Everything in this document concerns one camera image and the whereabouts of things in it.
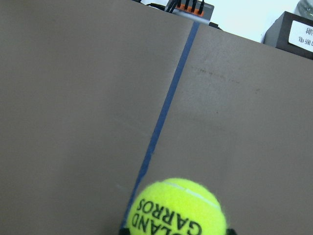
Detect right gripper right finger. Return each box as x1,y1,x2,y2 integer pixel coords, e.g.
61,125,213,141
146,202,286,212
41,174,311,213
226,228,237,235

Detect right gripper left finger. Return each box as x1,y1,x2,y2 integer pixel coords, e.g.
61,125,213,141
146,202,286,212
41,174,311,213
119,228,131,235

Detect yellow tennis ball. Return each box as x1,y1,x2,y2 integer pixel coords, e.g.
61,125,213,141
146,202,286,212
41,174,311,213
126,178,227,235

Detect black box white label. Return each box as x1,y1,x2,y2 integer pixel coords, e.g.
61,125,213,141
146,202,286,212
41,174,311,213
263,11,313,59

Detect orange black electronics board lower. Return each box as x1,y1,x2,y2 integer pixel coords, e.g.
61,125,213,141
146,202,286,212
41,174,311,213
164,0,214,25

